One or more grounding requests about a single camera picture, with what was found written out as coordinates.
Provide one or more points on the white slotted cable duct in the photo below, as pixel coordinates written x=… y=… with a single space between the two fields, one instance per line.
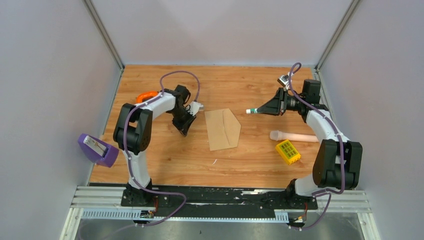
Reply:
x=140 y=215

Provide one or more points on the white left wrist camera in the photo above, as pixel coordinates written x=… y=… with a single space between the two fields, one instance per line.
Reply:
x=195 y=107

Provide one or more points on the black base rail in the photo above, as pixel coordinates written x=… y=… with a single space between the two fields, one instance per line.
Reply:
x=216 y=202

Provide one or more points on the orange curved toy track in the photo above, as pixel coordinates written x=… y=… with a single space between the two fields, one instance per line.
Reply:
x=145 y=96

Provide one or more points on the yellow building block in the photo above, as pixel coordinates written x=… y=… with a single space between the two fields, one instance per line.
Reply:
x=288 y=152

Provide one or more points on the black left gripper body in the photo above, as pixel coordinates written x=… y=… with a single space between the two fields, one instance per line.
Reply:
x=181 y=116

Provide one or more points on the purple box with card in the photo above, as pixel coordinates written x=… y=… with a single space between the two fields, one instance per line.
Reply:
x=98 y=151

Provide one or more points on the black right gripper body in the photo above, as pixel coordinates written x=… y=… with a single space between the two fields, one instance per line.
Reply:
x=289 y=102

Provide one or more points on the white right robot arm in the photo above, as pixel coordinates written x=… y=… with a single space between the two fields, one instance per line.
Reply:
x=338 y=161

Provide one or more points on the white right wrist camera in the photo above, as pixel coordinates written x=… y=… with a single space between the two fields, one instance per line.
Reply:
x=285 y=81

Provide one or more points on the white green glue stick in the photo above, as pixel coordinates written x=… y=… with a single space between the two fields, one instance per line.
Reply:
x=251 y=111

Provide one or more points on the tan paper envelope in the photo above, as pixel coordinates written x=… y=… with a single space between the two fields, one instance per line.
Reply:
x=223 y=129

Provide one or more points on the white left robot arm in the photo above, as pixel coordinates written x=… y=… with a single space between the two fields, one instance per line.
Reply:
x=133 y=132

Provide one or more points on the pink toy microphone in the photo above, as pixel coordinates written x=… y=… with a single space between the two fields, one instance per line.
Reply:
x=277 y=135

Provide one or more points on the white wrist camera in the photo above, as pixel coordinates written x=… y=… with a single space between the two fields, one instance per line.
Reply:
x=285 y=81
x=195 y=107

